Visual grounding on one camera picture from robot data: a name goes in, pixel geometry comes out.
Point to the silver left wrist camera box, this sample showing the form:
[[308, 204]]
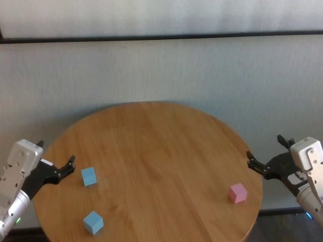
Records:
[[21, 161]]

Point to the pink cube block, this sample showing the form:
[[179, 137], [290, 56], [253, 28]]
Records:
[[238, 193]]

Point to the dark baseboard strip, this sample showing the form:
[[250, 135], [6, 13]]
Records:
[[280, 211]]

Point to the light blue cube block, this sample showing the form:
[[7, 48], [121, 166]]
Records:
[[93, 223], [88, 177]]

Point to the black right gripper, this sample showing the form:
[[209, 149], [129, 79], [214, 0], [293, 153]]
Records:
[[277, 166]]

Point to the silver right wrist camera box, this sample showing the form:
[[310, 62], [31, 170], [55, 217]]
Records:
[[309, 156]]

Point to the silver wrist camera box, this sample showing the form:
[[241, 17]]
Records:
[[309, 156], [21, 161]]

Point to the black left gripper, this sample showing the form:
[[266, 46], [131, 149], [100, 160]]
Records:
[[41, 176]]

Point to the black horizontal wall rail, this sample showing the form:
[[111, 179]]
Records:
[[161, 37]]

